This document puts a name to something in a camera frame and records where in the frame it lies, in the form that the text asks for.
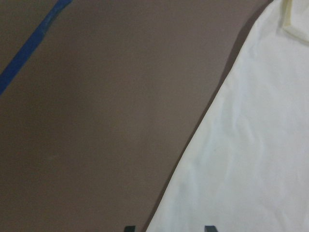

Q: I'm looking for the crossing blue tape line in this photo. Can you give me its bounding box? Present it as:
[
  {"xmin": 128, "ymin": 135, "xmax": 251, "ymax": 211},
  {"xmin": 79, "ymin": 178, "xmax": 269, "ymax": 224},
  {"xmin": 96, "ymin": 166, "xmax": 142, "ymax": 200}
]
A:
[{"xmin": 0, "ymin": 0, "xmax": 72, "ymax": 95}]

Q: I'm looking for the cream long-sleeve cat shirt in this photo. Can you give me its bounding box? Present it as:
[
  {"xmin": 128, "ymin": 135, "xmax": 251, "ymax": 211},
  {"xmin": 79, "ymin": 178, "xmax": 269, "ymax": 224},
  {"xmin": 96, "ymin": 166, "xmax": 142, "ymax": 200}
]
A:
[{"xmin": 147, "ymin": 0, "xmax": 309, "ymax": 232}]

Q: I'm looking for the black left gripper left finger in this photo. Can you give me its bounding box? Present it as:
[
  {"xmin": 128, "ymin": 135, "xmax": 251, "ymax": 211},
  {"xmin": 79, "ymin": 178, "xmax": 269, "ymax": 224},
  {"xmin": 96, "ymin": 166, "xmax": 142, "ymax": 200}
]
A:
[{"xmin": 124, "ymin": 225, "xmax": 136, "ymax": 232}]

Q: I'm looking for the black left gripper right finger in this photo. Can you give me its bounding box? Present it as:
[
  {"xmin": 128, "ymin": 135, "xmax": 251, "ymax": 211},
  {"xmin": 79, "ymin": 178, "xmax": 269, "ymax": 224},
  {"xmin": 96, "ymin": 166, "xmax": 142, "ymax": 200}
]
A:
[{"xmin": 204, "ymin": 225, "xmax": 217, "ymax": 232}]

